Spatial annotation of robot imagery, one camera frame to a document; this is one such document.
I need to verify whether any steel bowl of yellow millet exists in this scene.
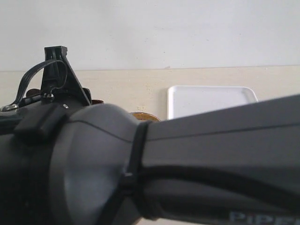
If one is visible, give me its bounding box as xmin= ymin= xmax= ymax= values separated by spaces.
xmin=130 ymin=112 xmax=160 ymax=122

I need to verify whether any white rectangular plastic tray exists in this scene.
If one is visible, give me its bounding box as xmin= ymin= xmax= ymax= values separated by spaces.
xmin=167 ymin=85 xmax=258 ymax=120

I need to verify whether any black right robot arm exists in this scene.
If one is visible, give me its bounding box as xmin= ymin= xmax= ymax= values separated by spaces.
xmin=0 ymin=46 xmax=300 ymax=225

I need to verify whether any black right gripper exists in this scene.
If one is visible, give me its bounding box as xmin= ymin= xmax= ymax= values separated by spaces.
xmin=0 ymin=86 xmax=71 ymax=225

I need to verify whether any dark brown wooden spoon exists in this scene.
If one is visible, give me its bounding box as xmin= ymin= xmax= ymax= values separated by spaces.
xmin=26 ymin=88 xmax=104 ymax=105

